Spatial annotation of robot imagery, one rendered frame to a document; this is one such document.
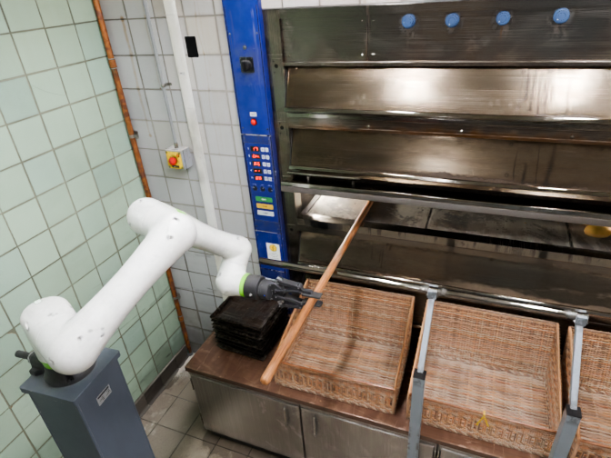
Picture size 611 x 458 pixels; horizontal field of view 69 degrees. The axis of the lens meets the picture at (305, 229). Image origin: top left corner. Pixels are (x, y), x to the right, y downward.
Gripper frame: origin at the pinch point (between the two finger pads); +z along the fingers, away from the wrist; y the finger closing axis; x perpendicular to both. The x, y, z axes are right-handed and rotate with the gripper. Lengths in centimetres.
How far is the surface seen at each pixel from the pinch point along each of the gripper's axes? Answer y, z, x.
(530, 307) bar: 2, 72, -21
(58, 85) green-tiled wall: -68, -121, -23
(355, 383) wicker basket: 48, 13, -8
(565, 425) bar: 29, 86, 2
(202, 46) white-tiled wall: -78, -68, -57
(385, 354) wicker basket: 61, 19, -40
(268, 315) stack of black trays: 40, -36, -27
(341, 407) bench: 61, 8, -4
